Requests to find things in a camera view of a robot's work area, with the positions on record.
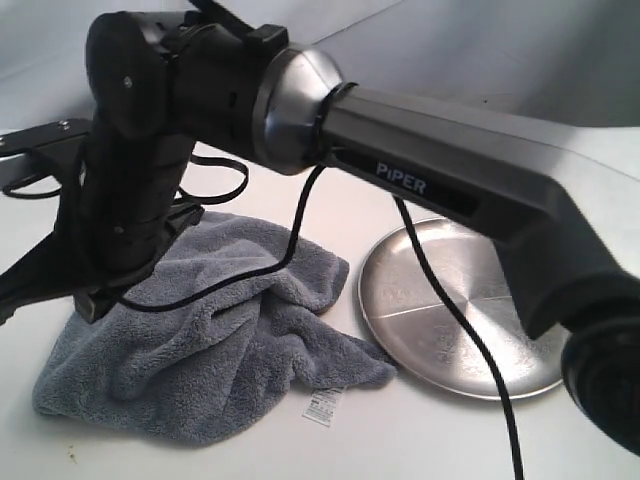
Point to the grey fluffy towel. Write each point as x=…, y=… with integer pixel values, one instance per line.
x=206, y=372

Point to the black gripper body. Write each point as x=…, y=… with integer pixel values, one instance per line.
x=127, y=215

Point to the round steel plate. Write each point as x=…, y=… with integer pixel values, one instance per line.
x=417, y=330

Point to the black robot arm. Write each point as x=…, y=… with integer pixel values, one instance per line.
x=559, y=203

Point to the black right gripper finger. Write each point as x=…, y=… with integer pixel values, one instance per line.
x=46, y=272

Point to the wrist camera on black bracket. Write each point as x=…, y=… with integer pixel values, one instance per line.
x=42, y=151

